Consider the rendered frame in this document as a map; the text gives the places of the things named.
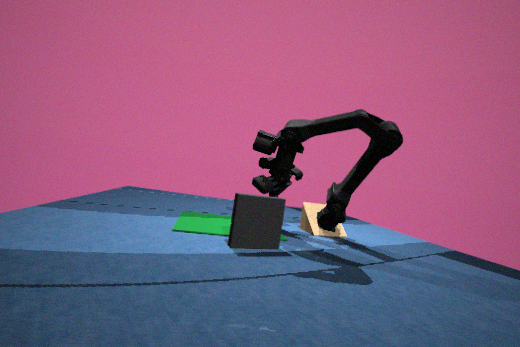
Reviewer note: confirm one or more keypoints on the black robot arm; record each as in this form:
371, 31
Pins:
385, 139

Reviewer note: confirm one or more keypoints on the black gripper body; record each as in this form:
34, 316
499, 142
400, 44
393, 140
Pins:
281, 172

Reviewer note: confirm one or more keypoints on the green circuit board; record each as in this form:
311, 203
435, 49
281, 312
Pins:
203, 223

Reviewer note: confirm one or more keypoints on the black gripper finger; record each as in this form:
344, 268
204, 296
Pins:
283, 186
274, 192

